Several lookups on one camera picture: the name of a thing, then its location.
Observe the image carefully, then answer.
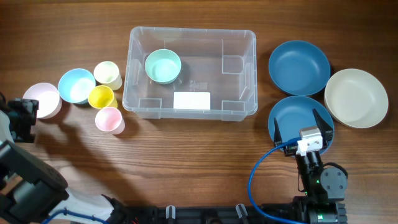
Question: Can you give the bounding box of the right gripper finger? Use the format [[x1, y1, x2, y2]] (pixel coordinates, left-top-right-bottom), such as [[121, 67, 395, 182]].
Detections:
[[312, 109, 333, 137], [273, 118, 282, 146]]

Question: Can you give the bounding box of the pink bowl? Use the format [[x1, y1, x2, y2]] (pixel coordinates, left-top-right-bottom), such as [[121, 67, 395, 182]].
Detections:
[[23, 83, 62, 119]]

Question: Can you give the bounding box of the light blue bowl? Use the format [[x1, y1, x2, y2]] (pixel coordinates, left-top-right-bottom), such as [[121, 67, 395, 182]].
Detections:
[[58, 68, 96, 105]]

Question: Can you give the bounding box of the pink cup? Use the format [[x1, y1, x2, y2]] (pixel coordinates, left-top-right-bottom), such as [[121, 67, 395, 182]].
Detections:
[[95, 107, 126, 135]]

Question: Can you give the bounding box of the cream pale yellow cup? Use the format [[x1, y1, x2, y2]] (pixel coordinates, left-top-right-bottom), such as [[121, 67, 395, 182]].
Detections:
[[93, 61, 123, 90]]

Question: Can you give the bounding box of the mint green bowl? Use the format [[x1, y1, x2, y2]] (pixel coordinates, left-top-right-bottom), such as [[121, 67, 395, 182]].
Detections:
[[144, 49, 182, 85]]

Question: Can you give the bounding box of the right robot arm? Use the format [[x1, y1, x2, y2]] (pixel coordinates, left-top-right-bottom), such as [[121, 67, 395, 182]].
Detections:
[[262, 108, 348, 223]]

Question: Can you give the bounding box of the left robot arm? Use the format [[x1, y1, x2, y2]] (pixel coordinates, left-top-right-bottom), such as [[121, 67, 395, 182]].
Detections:
[[1, 97, 128, 224]]

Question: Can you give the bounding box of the clear plastic storage container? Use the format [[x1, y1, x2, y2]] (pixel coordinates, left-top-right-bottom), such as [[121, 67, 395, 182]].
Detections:
[[122, 26, 258, 121]]

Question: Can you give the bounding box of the dark blue near plate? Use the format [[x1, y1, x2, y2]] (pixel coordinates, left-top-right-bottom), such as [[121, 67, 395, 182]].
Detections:
[[268, 96, 335, 142]]

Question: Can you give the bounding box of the dark blue plate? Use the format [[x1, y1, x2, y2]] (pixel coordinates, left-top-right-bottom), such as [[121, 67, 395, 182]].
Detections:
[[268, 40, 331, 96], [268, 96, 335, 142]]

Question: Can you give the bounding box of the cream beige plate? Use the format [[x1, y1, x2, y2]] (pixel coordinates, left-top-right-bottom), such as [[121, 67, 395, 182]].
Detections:
[[324, 68, 389, 129]]

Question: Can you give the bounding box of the dark blue far plate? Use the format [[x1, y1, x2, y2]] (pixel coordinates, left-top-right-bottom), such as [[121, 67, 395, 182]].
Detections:
[[268, 40, 331, 96]]

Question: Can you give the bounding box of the right blue cable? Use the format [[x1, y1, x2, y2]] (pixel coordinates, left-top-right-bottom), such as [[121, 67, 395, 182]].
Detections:
[[247, 136, 308, 224]]

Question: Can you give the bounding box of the blue cable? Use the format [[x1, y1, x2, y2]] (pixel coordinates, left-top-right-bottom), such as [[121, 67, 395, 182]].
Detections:
[[247, 136, 308, 224], [40, 210, 109, 224]]

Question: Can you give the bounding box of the left blue cable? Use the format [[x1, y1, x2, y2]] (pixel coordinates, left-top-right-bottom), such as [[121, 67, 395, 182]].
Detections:
[[40, 210, 109, 224]]

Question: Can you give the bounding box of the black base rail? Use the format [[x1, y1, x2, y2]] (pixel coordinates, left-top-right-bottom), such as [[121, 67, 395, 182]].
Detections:
[[105, 203, 348, 224]]

